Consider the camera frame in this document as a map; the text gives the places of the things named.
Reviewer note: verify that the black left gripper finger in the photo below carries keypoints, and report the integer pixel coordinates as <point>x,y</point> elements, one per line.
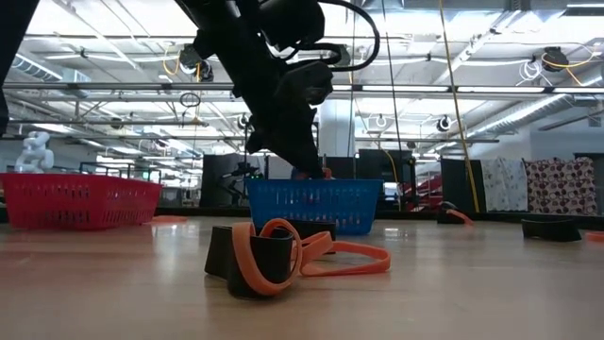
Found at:
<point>302,146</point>
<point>264,137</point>

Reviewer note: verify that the black wide rubber band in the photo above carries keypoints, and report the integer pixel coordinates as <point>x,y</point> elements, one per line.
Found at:
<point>271,260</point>
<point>552,231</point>
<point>446,219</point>
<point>316,229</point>

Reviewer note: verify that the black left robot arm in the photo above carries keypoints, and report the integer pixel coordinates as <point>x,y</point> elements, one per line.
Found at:
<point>9,47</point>

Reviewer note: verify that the white building column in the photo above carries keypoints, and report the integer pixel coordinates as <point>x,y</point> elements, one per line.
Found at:
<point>337,127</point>

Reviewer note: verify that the blue plastic basket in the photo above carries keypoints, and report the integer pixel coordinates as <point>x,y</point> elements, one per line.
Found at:
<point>330,203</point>

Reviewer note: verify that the black partition panel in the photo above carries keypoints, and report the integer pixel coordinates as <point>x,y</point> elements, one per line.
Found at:
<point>377,170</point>
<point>212,179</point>
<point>453,189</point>

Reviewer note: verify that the red metal rack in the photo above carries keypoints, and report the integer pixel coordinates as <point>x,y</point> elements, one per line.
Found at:
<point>429,189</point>

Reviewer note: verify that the red plastic basket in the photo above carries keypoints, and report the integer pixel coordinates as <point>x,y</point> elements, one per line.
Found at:
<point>80,203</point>

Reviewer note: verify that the white patterned cloth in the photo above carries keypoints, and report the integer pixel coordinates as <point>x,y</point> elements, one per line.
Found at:
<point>505,186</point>

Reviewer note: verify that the white robot figure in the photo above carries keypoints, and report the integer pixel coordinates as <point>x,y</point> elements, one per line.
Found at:
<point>35,153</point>

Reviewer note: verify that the floral patterned cloth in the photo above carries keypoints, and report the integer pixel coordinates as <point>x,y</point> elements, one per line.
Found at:
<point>561,186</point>

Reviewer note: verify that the long ceiling light rail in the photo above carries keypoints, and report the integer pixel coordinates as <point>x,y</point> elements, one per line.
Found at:
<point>401,88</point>

